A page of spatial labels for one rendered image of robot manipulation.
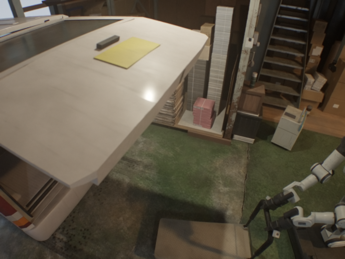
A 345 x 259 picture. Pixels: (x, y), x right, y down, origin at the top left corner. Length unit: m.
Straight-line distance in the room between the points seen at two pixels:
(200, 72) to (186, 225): 2.12
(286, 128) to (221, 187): 1.28
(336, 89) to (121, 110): 4.19
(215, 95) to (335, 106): 2.51
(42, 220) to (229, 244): 1.66
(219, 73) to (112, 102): 2.52
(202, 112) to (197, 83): 0.49
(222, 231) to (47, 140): 1.80
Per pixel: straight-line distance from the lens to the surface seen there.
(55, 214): 2.06
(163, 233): 2.02
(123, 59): 0.88
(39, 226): 2.02
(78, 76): 0.78
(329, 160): 1.60
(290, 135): 3.15
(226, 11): 2.83
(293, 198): 1.53
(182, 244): 1.99
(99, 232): 2.36
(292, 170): 3.11
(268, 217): 1.60
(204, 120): 3.07
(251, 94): 2.74
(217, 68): 3.02
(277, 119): 3.83
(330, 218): 1.46
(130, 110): 0.61
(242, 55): 2.46
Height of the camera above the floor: 2.09
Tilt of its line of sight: 40 degrees down
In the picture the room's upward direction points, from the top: straight up
